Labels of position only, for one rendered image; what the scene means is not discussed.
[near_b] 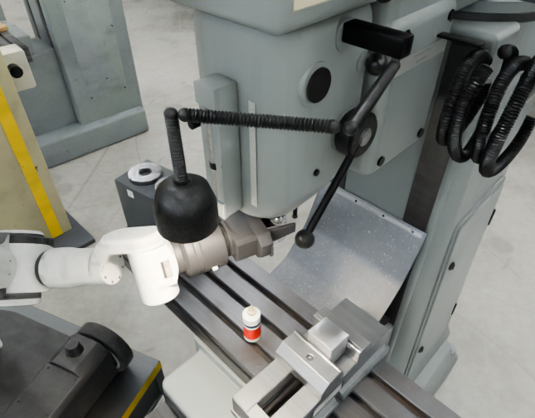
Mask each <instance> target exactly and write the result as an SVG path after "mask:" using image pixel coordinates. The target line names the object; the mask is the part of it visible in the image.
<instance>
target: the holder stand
mask: <svg viewBox="0 0 535 418"><path fill-rule="evenodd" d="M173 174H174V172H173V171H172V170H170V169H168V168H165V167H163V166H161V165H159V164H157V163H154V162H152V161H150V160H148V159H146V160H145V161H143V162H141V163H140V164H138V165H136V166H133V167H132V168H131V169H130V170H128V171H127V172H126V173H124V174H122V175H121V176H119V177H117V178H116V179H115V180H114V181H115V185H116V187H117V191H118V194H119V199H120V202H121V205H122V208H123V211H124V216H125V220H126V222H127V226H128V227H139V226H156V222H155V219H154V214H153V201H154V197H155V192H156V188H157V186H158V184H159V183H160V182H161V181H162V180H163V179H165V178H166V177H169V176H172V175H173Z"/></svg>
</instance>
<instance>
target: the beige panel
mask: <svg viewBox="0 0 535 418"><path fill-rule="evenodd" d="M20 229H23V230H29V231H32V230H34V231H41V232H42V233H43V234H44V235H45V236H44V237H46V238H54V248H61V247H75V248H86V247H87V246H89V245H92V244H94V243H95V238H94V237H93V236H92V235H91V234H90V233H89V232H88V231H87V230H86V229H84V228H83V227H82V226H81V225H80V224H79V223H78V222H77V221H76V220H75V219H74V218H73V217H72V216H71V215H70V214H69V213H68V212H67V211H66V210H65V209H64V207H63V205H62V202H61V199H60V197H59V194H58V192H57V190H56V186H55V184H54V182H53V180H52V177H51V174H50V172H49V169H48V167H47V165H46V161H45V159H44V157H43V155H42V152H41V150H40V147H39V145H38V142H37V140H36V137H35V134H34V133H33V130H32V127H31V125H30V122H29V120H28V117H27V114H26V112H25V110H24V108H23V105H22V102H21V100H20V97H19V95H18V93H17V89H16V87H15V85H14V83H13V80H12V77H11V75H10V72H9V70H8V68H7V65H6V62H5V60H4V58H3V56H2V53H1V50H0V231H2V230H20Z"/></svg>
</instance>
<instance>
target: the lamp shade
mask: <svg viewBox="0 0 535 418"><path fill-rule="evenodd" d="M174 178H175V177H174V174H173V175H172V176H169V177H166V178H165V179H163V180H162V181H161V182H160V183H159V184H158V186H157V188H156V192H155V197H154V201H153V214H154V219H155V222H156V226H157V230H158V233H159V235H160V236H161V237H162V238H164V239H165V240H167V241H171V242H173V243H178V244H190V243H194V242H198V241H202V240H204V239H206V238H207V237H208V236H210V235H211V234H212V233H213V232H214V231H215V230H216V228H217V227H218V224H219V214H218V205H217V199H216V195H215V194H214V192H213V190H212V188H211V186H210V185H209V183H208V181H207V180H206V179H205V178H204V177H202V176H200V175H198V174H195V173H187V180H186V181H185V182H177V181H176V180H175V179H174Z"/></svg>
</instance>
